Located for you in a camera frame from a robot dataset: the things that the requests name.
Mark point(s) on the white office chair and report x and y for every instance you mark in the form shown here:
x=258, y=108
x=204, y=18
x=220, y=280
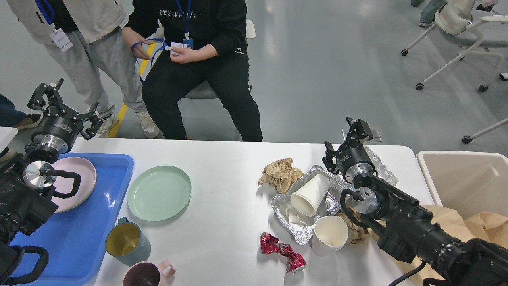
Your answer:
x=475, y=35

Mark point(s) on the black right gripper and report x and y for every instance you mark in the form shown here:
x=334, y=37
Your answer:
x=353, y=163

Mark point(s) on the person in grey trousers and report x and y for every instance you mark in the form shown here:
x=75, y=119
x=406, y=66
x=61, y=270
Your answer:
x=85, y=37

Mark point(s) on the grey mug yellow inside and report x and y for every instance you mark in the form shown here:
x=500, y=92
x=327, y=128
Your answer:
x=127, y=243

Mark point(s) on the floor socket plates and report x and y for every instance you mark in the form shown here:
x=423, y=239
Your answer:
x=376, y=136

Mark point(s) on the small crumpled brown paper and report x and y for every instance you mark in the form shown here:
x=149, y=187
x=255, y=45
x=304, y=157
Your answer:
x=357, y=235

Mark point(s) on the blue plastic tray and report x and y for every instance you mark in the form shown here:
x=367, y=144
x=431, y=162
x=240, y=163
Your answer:
x=75, y=239

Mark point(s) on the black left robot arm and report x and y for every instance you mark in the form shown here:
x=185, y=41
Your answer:
x=29, y=182

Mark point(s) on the aluminium foil tray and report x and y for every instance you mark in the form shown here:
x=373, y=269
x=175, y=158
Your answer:
x=298, y=224

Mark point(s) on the pink plate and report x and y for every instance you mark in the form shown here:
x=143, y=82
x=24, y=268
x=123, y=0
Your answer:
x=86, y=170

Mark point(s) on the pink mug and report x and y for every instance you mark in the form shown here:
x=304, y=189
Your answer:
x=149, y=274

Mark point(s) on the crushed red can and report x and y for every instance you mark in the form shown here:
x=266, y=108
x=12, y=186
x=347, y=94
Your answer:
x=270, y=244

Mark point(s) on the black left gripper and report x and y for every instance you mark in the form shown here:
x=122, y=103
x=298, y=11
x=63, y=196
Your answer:
x=58, y=129

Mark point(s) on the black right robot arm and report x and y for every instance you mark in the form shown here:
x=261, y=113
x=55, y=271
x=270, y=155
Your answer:
x=404, y=227

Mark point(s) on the white paper cup upright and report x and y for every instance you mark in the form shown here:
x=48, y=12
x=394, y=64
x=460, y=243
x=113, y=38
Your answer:
x=330, y=234

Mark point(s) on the crumpled aluminium foil sheet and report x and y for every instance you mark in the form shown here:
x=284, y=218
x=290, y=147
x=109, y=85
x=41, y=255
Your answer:
x=382, y=170

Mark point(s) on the dark shoe at left edge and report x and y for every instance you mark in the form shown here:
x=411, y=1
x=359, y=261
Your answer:
x=30, y=121

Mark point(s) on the white paper cup lying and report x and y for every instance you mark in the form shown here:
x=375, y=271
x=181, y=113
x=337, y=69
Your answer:
x=307, y=198

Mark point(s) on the person in jeans background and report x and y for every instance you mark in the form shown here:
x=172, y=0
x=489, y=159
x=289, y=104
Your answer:
x=427, y=15

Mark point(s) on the person in black clothes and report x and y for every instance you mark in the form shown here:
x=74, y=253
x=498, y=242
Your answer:
x=214, y=32

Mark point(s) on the green plate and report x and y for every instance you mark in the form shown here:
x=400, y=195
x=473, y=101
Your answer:
x=159, y=193

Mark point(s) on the crumpled brown paper ball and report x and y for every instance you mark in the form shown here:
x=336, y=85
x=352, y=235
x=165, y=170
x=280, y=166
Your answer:
x=280, y=175

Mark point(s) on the large brown paper sheet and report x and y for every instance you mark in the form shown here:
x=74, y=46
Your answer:
x=491, y=227

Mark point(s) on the grey chair of seated person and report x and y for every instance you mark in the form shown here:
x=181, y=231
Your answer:
x=204, y=90

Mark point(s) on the beige waste bin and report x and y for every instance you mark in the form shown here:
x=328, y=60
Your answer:
x=468, y=182

